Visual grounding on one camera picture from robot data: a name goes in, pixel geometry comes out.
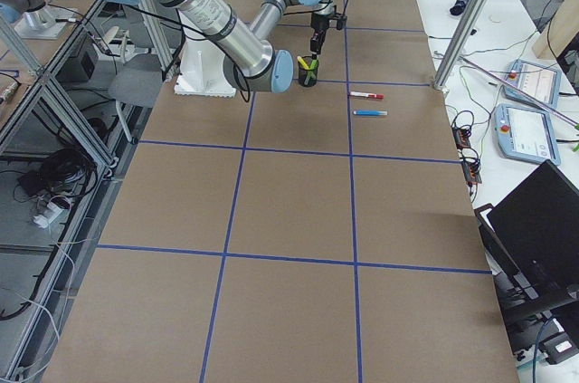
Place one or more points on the near teach pendant tablet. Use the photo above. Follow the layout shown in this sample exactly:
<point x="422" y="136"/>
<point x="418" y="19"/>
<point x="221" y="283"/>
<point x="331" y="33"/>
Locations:
<point x="525" y="134"/>

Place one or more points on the black mesh pen cup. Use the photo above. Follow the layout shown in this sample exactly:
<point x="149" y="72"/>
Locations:
<point x="302" y="73"/>

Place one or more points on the red white marker pen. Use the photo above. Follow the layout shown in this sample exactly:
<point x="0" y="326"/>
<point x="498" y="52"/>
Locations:
<point x="366" y="95"/>

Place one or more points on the green highlighter pen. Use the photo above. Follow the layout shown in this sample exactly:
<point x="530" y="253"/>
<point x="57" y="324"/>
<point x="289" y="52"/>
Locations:
<point x="312" y="76"/>

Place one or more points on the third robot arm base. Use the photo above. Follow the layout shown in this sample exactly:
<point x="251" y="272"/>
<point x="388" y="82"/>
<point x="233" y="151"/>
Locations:
<point x="32" y="19"/>

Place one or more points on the grey office chair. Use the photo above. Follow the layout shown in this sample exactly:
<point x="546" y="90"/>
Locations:
<point x="139" y="82"/>

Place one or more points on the orange black usb hub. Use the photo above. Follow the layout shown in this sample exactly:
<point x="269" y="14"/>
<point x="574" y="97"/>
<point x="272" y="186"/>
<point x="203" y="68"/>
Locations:
<point x="461" y="137"/>

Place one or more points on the teach pendant tablet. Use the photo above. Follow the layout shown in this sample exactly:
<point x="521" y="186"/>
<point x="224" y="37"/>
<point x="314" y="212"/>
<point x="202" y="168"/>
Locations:
<point x="538" y="81"/>
<point x="525" y="134"/>

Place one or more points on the aluminium table frame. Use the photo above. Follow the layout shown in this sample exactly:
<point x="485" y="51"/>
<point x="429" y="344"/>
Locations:
<point x="62" y="146"/>

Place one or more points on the black laptop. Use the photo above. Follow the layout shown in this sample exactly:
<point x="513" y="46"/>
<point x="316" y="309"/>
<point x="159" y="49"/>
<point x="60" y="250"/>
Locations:
<point x="533" y="236"/>

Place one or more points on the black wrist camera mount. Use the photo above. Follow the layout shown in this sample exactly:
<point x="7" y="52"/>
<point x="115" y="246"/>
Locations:
<point x="339" y="20"/>

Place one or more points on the far teach pendant tablet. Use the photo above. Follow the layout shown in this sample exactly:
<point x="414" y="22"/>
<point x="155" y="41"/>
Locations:
<point x="538" y="81"/>

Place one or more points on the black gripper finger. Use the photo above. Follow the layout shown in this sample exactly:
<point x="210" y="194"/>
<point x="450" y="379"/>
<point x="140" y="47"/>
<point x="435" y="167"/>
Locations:
<point x="315" y="47"/>

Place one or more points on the blue marker pen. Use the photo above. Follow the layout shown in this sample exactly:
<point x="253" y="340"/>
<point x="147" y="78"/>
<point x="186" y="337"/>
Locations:
<point x="370" y="113"/>

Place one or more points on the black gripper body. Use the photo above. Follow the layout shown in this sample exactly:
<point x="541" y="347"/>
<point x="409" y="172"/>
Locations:
<point x="319" y="28"/>

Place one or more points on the yellow highlighter pen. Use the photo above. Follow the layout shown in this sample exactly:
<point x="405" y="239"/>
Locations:
<point x="304" y="63"/>

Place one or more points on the brown paper table cover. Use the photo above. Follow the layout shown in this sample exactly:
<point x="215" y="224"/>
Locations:
<point x="287" y="240"/>

